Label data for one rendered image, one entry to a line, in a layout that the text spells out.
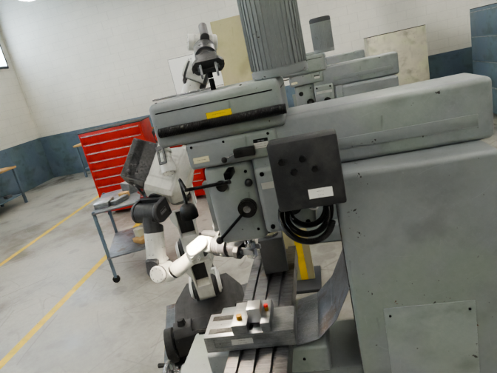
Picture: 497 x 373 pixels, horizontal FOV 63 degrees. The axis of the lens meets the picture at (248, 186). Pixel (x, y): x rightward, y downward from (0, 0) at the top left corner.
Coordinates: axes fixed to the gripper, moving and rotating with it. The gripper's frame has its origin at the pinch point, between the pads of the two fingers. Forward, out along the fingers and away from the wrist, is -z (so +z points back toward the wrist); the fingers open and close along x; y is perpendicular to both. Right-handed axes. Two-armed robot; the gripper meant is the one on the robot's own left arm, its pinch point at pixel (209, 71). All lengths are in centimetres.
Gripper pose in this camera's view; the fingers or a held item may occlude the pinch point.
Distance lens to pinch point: 158.1
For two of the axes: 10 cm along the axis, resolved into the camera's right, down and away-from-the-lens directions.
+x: -9.7, 2.3, -0.2
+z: -1.8, -7.1, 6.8
